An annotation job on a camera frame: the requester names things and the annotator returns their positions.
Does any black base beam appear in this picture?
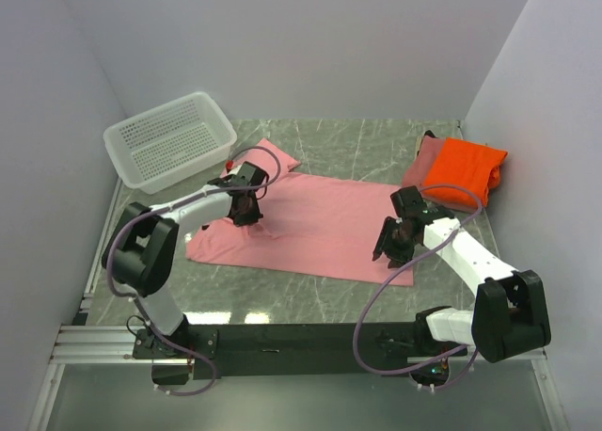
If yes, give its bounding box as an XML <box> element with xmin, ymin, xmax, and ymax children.
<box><xmin>133</xmin><ymin>323</ymin><xmax>457</xmax><ymax>385</ymax></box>

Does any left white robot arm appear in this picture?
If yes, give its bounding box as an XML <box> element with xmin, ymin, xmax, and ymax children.
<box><xmin>102</xmin><ymin>162</ymin><xmax>271</xmax><ymax>358</ymax></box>

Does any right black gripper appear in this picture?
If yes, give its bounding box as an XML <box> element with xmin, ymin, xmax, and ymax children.
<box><xmin>372</xmin><ymin>215</ymin><xmax>418</xmax><ymax>269</ymax></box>

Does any white plastic basket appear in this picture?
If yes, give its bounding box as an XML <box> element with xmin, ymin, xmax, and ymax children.
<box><xmin>103</xmin><ymin>92</ymin><xmax>237</xmax><ymax>195</ymax></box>

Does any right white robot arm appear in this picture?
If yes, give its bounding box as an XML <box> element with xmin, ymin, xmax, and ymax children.
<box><xmin>372</xmin><ymin>186</ymin><xmax>551</xmax><ymax>362</ymax></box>

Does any folded dusty pink t shirt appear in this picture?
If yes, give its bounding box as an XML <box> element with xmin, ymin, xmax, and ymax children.
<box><xmin>402</xmin><ymin>131</ymin><xmax>477</xmax><ymax>213</ymax></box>

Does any aluminium frame rail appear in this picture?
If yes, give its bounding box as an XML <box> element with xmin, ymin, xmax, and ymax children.
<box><xmin>25</xmin><ymin>185</ymin><xmax>570</xmax><ymax>431</ymax></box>

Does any folded orange t shirt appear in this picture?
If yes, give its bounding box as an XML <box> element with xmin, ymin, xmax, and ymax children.
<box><xmin>422</xmin><ymin>137</ymin><xmax>508</xmax><ymax>212</ymax></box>

